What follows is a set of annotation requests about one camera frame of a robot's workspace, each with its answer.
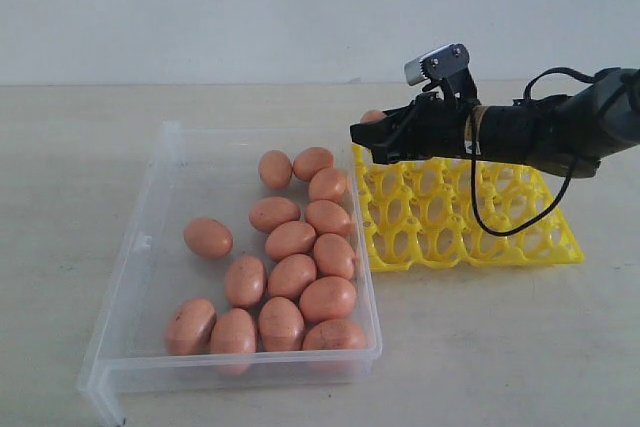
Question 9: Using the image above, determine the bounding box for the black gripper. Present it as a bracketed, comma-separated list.
[350, 99, 480, 164]

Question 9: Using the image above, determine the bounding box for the brown egg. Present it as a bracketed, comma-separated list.
[225, 255, 267, 309]
[164, 297, 217, 356]
[309, 167, 347, 203]
[183, 217, 234, 258]
[258, 297, 305, 352]
[267, 254, 317, 301]
[302, 318, 367, 373]
[209, 308, 258, 356]
[249, 196, 301, 233]
[292, 146, 334, 182]
[265, 221, 317, 261]
[305, 199, 352, 237]
[258, 150, 293, 190]
[313, 233, 355, 280]
[360, 109, 386, 123]
[299, 276, 357, 323]

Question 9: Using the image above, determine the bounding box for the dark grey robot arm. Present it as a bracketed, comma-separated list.
[350, 68, 639, 178]

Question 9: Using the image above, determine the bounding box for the yellow plastic egg tray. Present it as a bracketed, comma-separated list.
[352, 145, 584, 272]

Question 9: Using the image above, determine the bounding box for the clear plastic storage box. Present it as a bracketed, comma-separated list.
[77, 121, 382, 426]

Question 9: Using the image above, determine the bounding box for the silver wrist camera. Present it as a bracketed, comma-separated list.
[404, 43, 470, 86]

